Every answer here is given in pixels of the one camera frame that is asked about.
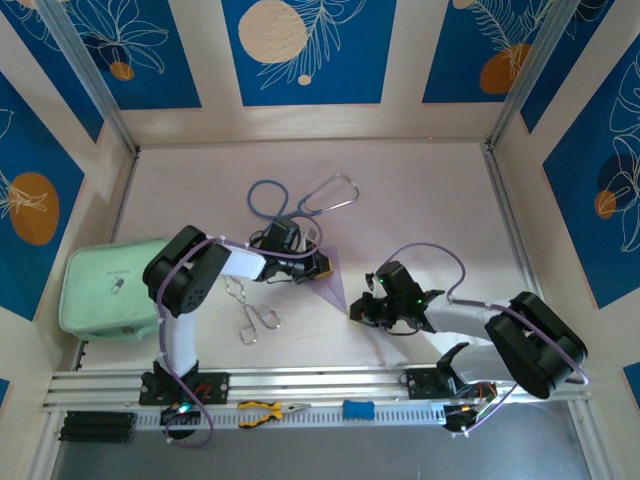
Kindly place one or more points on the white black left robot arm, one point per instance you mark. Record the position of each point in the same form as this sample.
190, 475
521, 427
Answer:
245, 262

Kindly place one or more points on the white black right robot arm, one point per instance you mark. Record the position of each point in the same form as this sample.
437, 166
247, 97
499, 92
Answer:
460, 320

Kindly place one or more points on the blue stethoscope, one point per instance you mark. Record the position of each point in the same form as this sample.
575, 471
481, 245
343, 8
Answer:
268, 182

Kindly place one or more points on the yellow black pliers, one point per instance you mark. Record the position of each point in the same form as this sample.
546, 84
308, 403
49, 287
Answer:
260, 414

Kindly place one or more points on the mint green zip pouch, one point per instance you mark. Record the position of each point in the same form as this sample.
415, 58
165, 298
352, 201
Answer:
95, 300

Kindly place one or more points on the black bar stack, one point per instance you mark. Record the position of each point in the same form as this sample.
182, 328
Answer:
97, 427

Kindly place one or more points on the aluminium mounting rail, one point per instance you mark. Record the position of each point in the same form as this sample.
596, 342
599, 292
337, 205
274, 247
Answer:
325, 380

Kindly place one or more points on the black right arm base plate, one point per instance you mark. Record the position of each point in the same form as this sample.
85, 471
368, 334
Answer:
422, 384

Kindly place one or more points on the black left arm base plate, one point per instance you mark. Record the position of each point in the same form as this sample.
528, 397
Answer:
215, 387

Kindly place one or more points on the aluminium table side rail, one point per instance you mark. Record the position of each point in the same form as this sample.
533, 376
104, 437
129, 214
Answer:
511, 225

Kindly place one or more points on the aluminium frame post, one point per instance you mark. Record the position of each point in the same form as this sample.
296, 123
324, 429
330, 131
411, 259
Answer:
91, 75
529, 75

